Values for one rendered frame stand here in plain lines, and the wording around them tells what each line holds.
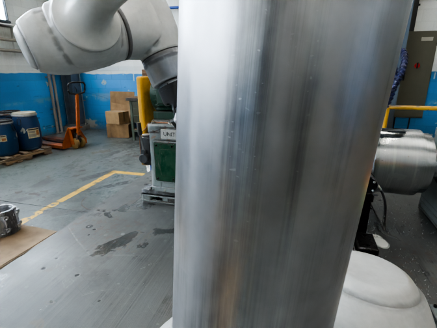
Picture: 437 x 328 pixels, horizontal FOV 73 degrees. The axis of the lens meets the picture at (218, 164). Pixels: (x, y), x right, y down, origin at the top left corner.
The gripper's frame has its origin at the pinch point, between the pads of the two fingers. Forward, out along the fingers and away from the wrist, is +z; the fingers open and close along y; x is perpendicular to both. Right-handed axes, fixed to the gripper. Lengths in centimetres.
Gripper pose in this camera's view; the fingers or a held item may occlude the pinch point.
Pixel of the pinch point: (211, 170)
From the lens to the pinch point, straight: 65.6
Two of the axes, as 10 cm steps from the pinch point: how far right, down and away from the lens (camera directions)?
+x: -8.8, 3.0, 3.6
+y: 2.8, -2.9, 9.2
